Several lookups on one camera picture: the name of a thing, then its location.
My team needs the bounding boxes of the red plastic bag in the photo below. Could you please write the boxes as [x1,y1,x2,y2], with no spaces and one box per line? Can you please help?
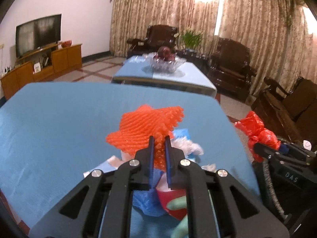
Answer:
[234,111,281,163]

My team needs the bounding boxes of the green rubber glove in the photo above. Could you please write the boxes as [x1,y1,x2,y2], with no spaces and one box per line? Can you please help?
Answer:
[167,196,189,238]

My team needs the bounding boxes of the red paper cup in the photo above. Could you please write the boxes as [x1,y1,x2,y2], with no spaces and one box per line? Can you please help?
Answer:
[156,188,189,221]

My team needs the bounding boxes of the blue plastic bag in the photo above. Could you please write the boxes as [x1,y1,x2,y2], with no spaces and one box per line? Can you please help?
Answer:
[133,169,167,217]

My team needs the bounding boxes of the orange foam fruit net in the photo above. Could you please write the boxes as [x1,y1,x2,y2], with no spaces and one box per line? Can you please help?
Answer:
[106,105,184,171]

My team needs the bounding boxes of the white tissue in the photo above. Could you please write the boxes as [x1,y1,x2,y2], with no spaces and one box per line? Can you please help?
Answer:
[171,137,204,156]

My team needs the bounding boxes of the blue toothpaste box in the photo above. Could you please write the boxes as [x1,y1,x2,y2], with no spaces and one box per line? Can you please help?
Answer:
[172,128,198,162]

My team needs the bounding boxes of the white paper cup on sofa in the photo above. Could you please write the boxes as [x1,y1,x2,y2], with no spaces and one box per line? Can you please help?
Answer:
[303,140,312,151]

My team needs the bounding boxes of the dark wooden sofa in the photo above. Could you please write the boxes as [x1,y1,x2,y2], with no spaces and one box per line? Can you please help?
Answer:
[251,77,316,151]

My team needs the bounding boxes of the blue tablecloth near table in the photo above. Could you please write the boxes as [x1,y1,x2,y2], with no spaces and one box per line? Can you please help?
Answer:
[1,82,260,228]

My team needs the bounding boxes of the right dark wooden armchair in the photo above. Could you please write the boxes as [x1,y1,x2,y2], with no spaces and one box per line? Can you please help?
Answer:
[207,38,257,102]

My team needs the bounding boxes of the dark wooden armchair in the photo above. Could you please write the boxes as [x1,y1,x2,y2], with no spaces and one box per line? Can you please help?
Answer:
[207,38,257,102]
[127,25,178,58]

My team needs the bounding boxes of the dark wooden side table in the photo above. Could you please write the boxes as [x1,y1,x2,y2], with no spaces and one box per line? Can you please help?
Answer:
[176,49,209,73]

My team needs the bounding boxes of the floral beige curtains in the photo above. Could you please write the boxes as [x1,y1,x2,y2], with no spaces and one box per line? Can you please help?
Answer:
[110,0,316,95]

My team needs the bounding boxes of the glass fruit bowl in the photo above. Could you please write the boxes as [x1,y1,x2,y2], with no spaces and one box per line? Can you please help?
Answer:
[142,53,186,74]

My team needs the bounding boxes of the green potted plant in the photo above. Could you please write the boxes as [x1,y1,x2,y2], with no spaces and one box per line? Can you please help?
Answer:
[175,28,202,51]

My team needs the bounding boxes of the red apples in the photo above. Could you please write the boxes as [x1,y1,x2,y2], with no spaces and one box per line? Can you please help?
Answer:
[154,46,175,61]

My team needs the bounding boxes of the wooden TV cabinet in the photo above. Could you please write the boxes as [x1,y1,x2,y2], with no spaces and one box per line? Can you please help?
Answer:
[1,44,82,99]

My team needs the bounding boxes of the blue cloth coffee table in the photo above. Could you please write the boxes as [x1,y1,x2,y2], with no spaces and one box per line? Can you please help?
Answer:
[111,56,217,98]

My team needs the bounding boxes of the left dark wooden armchair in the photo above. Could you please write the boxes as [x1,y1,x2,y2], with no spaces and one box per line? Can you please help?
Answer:
[127,25,178,58]

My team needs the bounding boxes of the red ornament on cabinet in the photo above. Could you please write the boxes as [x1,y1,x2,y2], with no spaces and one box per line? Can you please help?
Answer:
[61,40,72,48]

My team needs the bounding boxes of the flat screen television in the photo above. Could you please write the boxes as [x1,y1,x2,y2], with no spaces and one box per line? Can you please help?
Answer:
[16,14,62,58]

